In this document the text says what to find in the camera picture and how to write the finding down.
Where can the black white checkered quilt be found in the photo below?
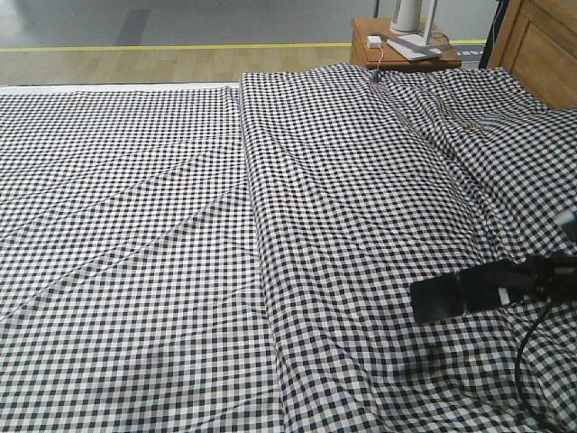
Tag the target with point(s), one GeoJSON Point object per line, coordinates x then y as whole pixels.
{"type": "Point", "coordinates": [362, 185]}

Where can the checkered bed sheet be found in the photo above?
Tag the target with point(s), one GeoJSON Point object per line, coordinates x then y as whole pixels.
{"type": "Point", "coordinates": [130, 278]}

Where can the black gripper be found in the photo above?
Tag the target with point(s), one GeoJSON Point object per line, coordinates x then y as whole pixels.
{"type": "Point", "coordinates": [547, 278]}

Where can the black smartphone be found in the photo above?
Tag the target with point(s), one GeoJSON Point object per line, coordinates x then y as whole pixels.
{"type": "Point", "coordinates": [442, 297]}

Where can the wooden nightstand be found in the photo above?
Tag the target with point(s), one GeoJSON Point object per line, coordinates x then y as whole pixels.
{"type": "Point", "coordinates": [388, 59]}

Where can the white cylindrical speaker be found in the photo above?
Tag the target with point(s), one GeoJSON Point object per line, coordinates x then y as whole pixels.
{"type": "Point", "coordinates": [406, 17]}

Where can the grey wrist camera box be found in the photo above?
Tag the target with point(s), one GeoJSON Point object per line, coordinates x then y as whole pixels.
{"type": "Point", "coordinates": [566, 220]}

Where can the wooden headboard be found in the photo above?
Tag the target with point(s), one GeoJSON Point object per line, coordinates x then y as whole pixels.
{"type": "Point", "coordinates": [537, 45]}

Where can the white power adapter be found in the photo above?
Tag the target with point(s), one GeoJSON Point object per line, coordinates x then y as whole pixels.
{"type": "Point", "coordinates": [374, 42]}

